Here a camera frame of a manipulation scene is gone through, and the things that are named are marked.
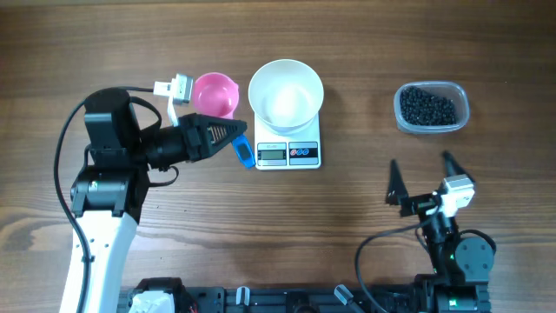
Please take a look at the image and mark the pink scoop with blue handle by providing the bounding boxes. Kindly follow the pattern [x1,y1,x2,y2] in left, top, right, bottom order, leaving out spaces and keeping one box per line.
[193,72,255,169]

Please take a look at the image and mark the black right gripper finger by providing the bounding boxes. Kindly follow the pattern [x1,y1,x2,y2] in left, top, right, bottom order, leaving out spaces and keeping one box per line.
[441,150,474,183]
[385,159,408,205]

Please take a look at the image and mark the black camera cable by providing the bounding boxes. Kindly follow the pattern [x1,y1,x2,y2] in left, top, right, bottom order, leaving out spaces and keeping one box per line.
[52,85,180,313]
[354,208,440,313]

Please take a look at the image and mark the white digital kitchen scale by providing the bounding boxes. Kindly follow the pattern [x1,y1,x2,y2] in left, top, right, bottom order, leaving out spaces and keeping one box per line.
[255,115,321,170]

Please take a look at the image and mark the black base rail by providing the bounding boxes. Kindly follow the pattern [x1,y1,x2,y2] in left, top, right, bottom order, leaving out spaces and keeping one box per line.
[116,277,492,313]

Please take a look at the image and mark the white bowl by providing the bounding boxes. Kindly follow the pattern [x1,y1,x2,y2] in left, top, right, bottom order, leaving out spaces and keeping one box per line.
[248,59,324,133]

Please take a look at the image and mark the black beans in container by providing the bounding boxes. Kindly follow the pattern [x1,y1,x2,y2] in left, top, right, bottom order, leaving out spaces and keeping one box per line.
[400,86,456,126]

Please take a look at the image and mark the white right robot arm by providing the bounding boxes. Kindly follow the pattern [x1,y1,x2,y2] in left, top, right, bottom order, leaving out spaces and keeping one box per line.
[379,151,497,312]

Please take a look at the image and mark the black right camera cable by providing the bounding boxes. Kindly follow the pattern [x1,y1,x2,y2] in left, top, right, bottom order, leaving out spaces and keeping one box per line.
[354,208,440,313]

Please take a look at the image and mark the black left camera cable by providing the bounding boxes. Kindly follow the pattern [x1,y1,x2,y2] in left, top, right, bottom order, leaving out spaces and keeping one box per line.
[52,85,180,313]

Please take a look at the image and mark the clear plastic bean container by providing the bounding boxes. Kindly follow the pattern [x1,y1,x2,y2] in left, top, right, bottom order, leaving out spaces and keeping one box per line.
[394,81,470,134]

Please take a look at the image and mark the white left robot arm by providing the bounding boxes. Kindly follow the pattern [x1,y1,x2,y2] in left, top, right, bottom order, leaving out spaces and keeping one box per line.
[60,87,248,312]

